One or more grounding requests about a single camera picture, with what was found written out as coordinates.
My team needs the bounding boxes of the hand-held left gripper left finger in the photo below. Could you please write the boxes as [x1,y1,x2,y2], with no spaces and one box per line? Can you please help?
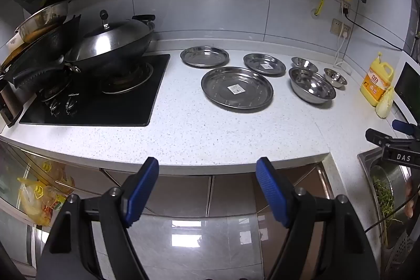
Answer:
[35,156,160,280]

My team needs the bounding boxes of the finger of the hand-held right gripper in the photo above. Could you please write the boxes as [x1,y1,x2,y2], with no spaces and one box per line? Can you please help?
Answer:
[365,128,411,148]
[392,119,420,136]

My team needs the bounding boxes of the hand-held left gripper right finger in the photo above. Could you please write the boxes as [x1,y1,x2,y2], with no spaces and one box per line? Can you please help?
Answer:
[256,157,381,280]

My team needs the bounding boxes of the small steel bowl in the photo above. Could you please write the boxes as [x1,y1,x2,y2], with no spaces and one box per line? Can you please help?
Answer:
[291,57,319,73]
[323,67,348,89]

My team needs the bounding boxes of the person's right hand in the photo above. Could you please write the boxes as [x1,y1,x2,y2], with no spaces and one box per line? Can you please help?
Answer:
[404,176,420,219]

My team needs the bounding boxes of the steel basin with greens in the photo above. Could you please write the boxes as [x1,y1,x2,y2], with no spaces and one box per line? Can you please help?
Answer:
[370,165,412,225]

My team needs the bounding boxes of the napa cabbage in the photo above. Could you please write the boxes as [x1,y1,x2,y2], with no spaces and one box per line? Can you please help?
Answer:
[375,87,395,119]

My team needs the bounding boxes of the steel sink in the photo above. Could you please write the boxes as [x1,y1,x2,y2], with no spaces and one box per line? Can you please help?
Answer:
[357,150,420,277]

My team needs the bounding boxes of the brown cabinet doors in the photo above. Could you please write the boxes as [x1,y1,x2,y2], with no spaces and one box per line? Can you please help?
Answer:
[100,163,330,219]

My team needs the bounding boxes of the yellow detergent bottle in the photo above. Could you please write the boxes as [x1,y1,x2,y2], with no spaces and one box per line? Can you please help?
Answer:
[360,52,395,108]

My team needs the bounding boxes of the large steel bowl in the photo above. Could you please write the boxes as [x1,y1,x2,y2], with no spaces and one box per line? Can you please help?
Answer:
[288,67,337,104]

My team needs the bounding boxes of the black glass gas stove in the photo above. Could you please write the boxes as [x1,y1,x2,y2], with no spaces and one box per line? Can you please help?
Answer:
[19,53,171,127]

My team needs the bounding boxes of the steel strainer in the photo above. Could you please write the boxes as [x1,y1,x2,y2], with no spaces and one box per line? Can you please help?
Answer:
[383,230,418,274]

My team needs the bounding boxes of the yellow plastic bag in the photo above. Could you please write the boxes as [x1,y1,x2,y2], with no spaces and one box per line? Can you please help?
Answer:
[17,158,76,229]

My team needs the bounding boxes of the large steel plate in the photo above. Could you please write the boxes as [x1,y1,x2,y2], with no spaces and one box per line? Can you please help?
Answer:
[200,66,274,111]

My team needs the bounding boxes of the small steel plate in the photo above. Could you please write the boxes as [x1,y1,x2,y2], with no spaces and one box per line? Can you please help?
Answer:
[243,53,286,77]

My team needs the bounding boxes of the black wok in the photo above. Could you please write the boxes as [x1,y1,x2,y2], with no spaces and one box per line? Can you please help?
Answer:
[64,14,156,74]

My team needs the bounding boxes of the medium steel plate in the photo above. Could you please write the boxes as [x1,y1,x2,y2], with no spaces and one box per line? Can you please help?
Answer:
[180,46,230,68]

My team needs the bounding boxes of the steel wok lid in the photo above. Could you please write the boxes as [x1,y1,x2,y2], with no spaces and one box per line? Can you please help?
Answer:
[67,9,155,63]

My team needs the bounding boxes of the black frying pan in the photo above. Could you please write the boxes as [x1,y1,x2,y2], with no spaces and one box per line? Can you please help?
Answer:
[0,14,82,91]

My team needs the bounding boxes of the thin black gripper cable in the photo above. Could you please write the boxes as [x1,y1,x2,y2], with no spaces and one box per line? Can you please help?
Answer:
[364,186,420,232]

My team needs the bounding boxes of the white power cable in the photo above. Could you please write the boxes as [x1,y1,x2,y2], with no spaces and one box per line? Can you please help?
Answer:
[333,33,352,75]

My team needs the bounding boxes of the black power cable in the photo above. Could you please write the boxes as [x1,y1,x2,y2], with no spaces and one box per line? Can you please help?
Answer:
[343,8,405,52]

